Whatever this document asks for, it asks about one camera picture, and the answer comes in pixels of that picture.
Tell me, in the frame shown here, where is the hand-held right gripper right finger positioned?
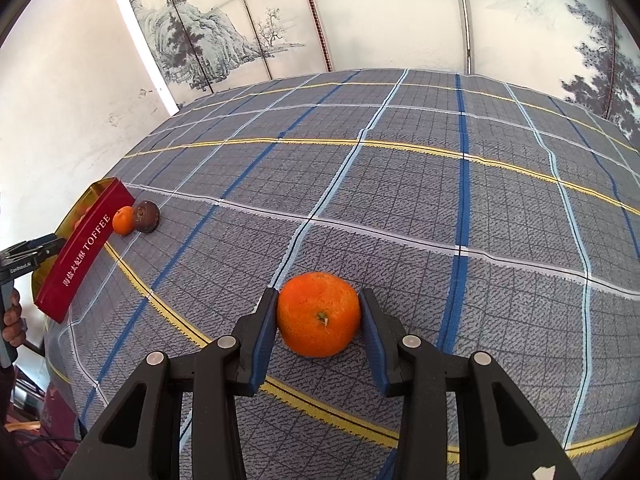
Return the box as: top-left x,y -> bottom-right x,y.
359,287 -> 583,480

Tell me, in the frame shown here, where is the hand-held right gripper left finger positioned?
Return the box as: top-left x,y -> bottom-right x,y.
60,287 -> 280,480

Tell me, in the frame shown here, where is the red and gold tin box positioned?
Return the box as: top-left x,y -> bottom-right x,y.
31,177 -> 136,324

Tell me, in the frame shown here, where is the orange tangerine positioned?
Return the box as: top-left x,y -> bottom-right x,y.
276,271 -> 362,358
112,206 -> 137,236

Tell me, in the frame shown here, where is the person's left hand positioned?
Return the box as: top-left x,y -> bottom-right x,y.
2,287 -> 26,347

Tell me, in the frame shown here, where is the dark brown passion fruit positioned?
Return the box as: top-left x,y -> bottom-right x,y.
131,200 -> 161,234

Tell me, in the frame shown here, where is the grey checked tablecloth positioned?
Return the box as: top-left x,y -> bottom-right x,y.
45,67 -> 640,480

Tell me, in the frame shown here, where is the landscape painted folding screen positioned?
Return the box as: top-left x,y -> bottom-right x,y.
122,0 -> 640,138

